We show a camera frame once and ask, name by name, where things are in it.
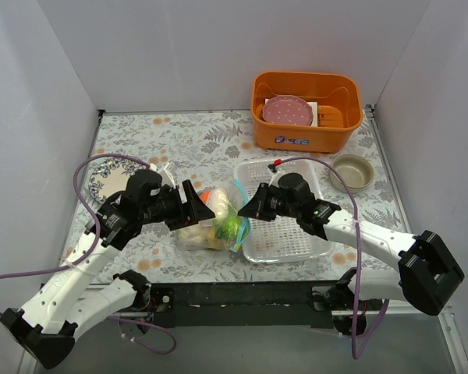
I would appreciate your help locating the orange tangerine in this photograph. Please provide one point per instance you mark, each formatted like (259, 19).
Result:
(209, 196)

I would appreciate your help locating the white radish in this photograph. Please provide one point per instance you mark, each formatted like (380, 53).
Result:
(222, 199)

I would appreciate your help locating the orange soap dish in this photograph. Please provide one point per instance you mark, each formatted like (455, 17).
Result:
(329, 117)

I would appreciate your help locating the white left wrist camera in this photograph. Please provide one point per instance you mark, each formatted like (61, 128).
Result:
(167, 173)

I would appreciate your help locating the black base bar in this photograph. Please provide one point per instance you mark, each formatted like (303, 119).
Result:
(318, 304)

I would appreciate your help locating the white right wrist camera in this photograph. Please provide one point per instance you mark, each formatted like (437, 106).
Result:
(276, 171)

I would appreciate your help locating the white plastic basket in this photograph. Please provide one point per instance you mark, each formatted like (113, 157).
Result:
(282, 240)

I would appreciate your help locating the white cauliflower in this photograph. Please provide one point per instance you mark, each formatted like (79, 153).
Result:
(193, 237)

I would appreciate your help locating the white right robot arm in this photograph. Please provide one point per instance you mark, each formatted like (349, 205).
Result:
(428, 273)

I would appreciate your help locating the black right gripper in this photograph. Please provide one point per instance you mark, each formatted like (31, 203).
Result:
(264, 205)

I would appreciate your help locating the pink dotted plate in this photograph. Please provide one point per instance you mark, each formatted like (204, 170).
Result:
(287, 110)

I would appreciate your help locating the floral tablecloth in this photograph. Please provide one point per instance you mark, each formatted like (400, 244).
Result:
(204, 147)

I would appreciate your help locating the green bell pepper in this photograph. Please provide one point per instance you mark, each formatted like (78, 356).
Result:
(229, 229)

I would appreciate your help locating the blue floral plate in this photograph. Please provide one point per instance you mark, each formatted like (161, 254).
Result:
(111, 176)

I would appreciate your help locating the beige ceramic bowl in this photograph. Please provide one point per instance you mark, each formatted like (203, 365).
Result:
(356, 171)

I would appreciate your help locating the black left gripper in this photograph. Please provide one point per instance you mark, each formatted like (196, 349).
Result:
(183, 208)

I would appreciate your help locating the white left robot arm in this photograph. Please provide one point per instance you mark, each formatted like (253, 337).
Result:
(48, 325)

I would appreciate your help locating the yellow pear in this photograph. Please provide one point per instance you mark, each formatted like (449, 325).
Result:
(212, 241)

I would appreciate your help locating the orange plastic tub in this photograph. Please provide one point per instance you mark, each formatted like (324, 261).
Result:
(316, 88)

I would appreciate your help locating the clear zip top bag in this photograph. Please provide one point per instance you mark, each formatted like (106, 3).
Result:
(238, 197)

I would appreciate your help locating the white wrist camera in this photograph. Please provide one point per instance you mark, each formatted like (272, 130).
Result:
(167, 173)
(276, 171)

